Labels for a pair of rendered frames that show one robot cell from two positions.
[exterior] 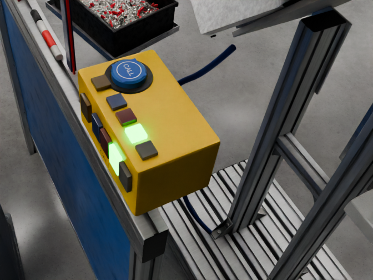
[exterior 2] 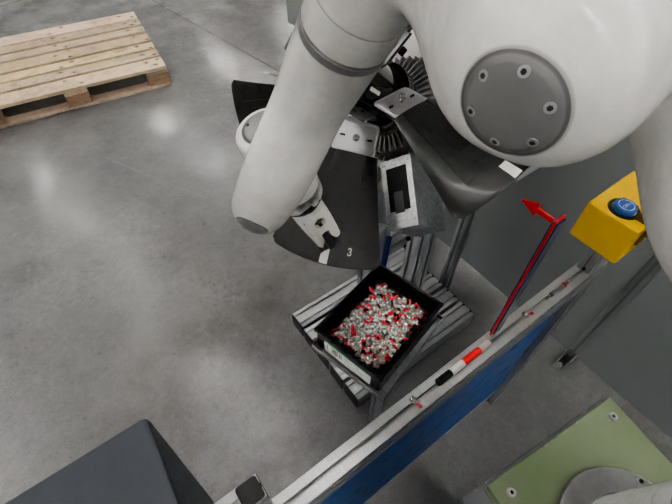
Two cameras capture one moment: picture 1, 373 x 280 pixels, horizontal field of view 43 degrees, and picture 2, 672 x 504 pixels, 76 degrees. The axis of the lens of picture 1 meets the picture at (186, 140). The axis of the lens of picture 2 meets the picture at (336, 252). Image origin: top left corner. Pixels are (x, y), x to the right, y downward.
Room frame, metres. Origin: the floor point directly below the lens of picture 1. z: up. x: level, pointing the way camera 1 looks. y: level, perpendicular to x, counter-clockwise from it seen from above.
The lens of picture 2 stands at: (0.89, 0.66, 1.64)
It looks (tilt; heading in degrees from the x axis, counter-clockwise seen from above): 51 degrees down; 272
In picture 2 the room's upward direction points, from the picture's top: straight up
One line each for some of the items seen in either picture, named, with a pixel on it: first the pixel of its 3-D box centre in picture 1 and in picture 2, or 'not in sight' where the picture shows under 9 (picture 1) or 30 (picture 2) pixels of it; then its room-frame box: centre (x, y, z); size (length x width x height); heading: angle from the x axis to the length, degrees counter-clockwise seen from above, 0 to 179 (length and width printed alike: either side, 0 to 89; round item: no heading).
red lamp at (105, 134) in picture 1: (106, 143); not in sight; (0.31, 0.09, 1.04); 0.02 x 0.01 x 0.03; 38
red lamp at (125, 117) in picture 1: (126, 116); not in sight; (0.32, 0.07, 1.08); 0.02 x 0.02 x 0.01; 38
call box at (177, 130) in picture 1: (144, 132); (623, 217); (0.35, 0.05, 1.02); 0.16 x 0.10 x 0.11; 38
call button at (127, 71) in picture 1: (129, 74); (624, 207); (0.38, 0.08, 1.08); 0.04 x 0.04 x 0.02
